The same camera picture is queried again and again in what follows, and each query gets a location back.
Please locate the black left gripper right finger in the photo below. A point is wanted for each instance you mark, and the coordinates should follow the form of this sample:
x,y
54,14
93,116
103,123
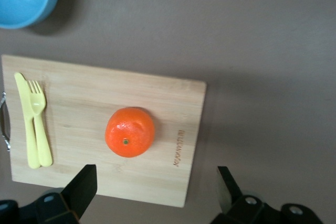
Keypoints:
x,y
231,192

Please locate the yellow plastic fork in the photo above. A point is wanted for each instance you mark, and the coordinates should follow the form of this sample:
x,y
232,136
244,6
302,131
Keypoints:
x,y
39,119

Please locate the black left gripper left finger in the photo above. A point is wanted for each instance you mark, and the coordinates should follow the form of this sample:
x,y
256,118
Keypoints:
x,y
81,190

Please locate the wooden cutting board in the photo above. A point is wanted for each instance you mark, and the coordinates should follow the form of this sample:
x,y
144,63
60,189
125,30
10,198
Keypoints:
x,y
105,90

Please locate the orange mandarin fruit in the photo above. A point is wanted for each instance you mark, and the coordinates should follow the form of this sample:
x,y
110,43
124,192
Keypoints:
x,y
130,132

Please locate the brown table cover mat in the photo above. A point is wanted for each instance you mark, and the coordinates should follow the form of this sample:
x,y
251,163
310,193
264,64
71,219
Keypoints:
x,y
236,37

